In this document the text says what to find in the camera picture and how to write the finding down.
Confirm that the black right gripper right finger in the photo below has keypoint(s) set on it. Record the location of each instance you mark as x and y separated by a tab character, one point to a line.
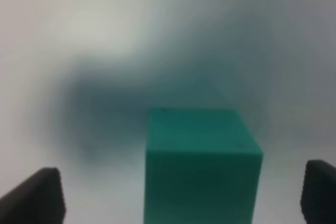
318	193

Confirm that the green block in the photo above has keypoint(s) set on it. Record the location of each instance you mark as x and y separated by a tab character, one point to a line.
201	166

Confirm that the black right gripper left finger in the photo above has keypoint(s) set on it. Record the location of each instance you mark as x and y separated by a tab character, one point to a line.
37	200

